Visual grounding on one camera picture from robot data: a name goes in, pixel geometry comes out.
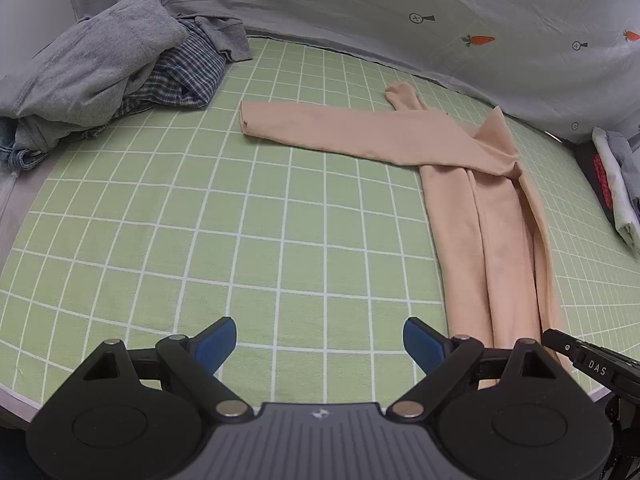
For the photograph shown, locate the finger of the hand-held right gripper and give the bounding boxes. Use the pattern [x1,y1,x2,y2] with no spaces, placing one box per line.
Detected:
[542,329,640,398]

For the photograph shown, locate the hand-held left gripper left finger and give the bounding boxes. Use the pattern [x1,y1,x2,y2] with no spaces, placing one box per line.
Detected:
[75,316,255,420]

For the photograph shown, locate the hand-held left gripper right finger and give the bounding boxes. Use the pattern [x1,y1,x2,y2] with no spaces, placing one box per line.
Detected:
[387,317,566,420]

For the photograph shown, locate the beige long-sleeve shirt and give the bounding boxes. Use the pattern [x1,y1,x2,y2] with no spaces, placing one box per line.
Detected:
[240,81,567,392]

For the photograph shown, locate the green checked sheet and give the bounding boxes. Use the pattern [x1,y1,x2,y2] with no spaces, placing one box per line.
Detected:
[0,35,640,431]

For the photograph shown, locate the white folded garment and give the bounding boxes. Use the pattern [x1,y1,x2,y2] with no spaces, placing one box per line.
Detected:
[592,126,640,252]

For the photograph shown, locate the grey folded garment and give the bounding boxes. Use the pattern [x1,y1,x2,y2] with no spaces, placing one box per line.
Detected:
[606,132,640,197]

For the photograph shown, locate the blue plaid shirt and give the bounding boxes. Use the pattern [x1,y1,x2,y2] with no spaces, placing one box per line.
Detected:
[87,20,230,138]

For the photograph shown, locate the blue jeans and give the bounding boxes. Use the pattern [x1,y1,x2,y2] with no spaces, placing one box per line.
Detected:
[0,116,53,170]

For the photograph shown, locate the grey t-shirt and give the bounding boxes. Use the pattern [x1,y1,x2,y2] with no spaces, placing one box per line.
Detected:
[192,14,254,64]

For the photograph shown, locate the grey sweatshirt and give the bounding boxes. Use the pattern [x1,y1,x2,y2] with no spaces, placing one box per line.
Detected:
[0,0,192,153]

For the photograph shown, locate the grey printed sheet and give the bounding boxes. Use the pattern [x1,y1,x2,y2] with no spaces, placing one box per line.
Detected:
[62,0,640,145]

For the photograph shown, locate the white board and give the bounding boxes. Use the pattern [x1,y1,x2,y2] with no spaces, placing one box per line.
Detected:
[0,0,83,78]

